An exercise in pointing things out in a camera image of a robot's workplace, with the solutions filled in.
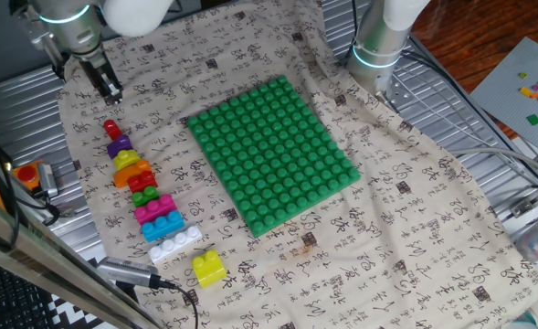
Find grey small-stud baseplate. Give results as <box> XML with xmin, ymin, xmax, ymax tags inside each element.
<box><xmin>469</xmin><ymin>36</ymin><xmax>538</xmax><ymax>153</ymax></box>

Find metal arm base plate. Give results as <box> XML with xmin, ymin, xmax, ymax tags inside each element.
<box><xmin>376</xmin><ymin>75</ymin><xmax>414</xmax><ymax>113</ymax></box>

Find red two-stud block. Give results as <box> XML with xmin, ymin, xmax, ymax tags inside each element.
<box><xmin>126</xmin><ymin>170</ymin><xmax>159</xmax><ymax>195</ymax></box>

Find orange emergency stop box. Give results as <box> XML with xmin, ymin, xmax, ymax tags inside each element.
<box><xmin>12</xmin><ymin>160</ymin><xmax>44</xmax><ymax>193</ymax></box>

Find beige calligraphy print cloth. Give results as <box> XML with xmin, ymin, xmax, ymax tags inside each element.
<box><xmin>56</xmin><ymin>0</ymin><xmax>538</xmax><ymax>329</ymax></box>

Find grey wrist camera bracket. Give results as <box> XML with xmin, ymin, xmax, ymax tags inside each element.
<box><xmin>10</xmin><ymin>0</ymin><xmax>69</xmax><ymax>83</ymax></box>

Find black keyboard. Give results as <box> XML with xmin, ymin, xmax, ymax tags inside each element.
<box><xmin>0</xmin><ymin>259</ymin><xmax>51</xmax><ymax>329</ymax></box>

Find blue three-stud block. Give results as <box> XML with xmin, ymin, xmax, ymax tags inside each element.
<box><xmin>140</xmin><ymin>209</ymin><xmax>185</xmax><ymax>244</ymax></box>

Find yellow two-stud block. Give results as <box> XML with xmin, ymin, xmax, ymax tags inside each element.
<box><xmin>191</xmin><ymin>249</ymin><xmax>228</xmax><ymax>290</ymax></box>

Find metal corner bracket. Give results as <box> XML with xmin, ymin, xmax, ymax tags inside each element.
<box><xmin>509</xmin><ymin>175</ymin><xmax>538</xmax><ymax>219</ymax></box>

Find small green two-stud block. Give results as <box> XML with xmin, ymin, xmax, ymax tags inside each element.
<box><xmin>131</xmin><ymin>186</ymin><xmax>161</xmax><ymax>208</ymax></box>

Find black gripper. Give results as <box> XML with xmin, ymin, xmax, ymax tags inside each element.
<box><xmin>77</xmin><ymin>50</ymin><xmax>125</xmax><ymax>106</ymax></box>

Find lime rounded single-stud block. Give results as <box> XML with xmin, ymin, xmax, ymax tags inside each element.
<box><xmin>111</xmin><ymin>149</ymin><xmax>142</xmax><ymax>173</ymax></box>

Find orange sloped single-stud block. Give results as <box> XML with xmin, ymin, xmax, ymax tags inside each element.
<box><xmin>112</xmin><ymin>159</ymin><xmax>153</xmax><ymax>190</ymax></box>

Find silver ribbed camera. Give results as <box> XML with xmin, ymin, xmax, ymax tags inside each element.
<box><xmin>96</xmin><ymin>256</ymin><xmax>161</xmax><ymax>290</ymax></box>

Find black white marker board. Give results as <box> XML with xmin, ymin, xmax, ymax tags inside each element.
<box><xmin>44</xmin><ymin>292</ymin><xmax>111</xmax><ymax>329</ymax></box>

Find purple single-stud block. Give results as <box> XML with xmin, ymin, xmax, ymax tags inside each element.
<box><xmin>106</xmin><ymin>133</ymin><xmax>133</xmax><ymax>160</ymax></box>

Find black base cable bundle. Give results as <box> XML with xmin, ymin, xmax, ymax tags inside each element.
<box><xmin>400</xmin><ymin>48</ymin><xmax>538</xmax><ymax>185</ymax></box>

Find black camera cable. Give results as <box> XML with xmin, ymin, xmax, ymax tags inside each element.
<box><xmin>153</xmin><ymin>276</ymin><xmax>200</xmax><ymax>329</ymax></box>

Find pink three-stud block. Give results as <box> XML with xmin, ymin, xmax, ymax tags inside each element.
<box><xmin>133</xmin><ymin>194</ymin><xmax>179</xmax><ymax>227</ymax></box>

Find large green studded baseplate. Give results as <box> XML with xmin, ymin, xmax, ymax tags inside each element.
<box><xmin>185</xmin><ymin>74</ymin><xmax>362</xmax><ymax>239</ymax></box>

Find white three-stud block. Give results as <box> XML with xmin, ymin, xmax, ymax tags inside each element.
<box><xmin>148</xmin><ymin>224</ymin><xmax>204</xmax><ymax>265</ymax></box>

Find aluminium frame bar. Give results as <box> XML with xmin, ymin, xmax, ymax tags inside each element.
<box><xmin>0</xmin><ymin>185</ymin><xmax>161</xmax><ymax>329</ymax></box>

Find small red single-stud block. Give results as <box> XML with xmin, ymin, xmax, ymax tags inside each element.
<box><xmin>102</xmin><ymin>119</ymin><xmax>123</xmax><ymax>142</ymax></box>

